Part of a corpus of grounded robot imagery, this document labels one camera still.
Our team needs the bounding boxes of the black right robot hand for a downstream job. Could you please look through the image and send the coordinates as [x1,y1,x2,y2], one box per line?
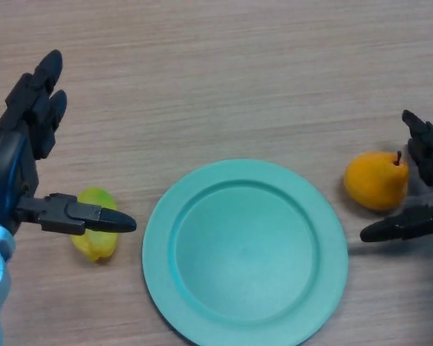
[359,110,433,244]

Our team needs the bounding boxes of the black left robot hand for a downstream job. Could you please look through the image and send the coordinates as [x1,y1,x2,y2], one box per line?
[0,49,137,237]

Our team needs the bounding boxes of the yellow orange pear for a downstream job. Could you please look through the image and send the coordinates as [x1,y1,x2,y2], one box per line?
[344,150,410,213]

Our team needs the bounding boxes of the green round plate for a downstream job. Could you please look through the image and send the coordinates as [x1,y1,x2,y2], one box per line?
[141,159,349,346]

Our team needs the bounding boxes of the yellow green starfruit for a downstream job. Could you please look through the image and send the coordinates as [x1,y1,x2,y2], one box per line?
[70,185,118,264]

